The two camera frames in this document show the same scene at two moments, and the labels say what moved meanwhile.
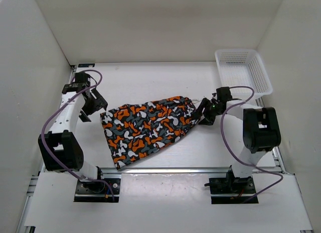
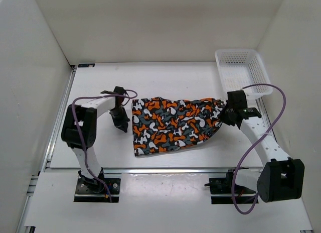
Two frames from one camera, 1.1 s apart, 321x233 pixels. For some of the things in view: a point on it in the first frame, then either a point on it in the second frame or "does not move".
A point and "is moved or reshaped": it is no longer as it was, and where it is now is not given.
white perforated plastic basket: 243,67 does not move
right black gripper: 208,120 → 222,118
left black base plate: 97,191 does not move
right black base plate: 231,185 does not move
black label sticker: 86,65 does not move
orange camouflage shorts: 133,130 is moved or reshaped
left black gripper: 99,103 → 120,124
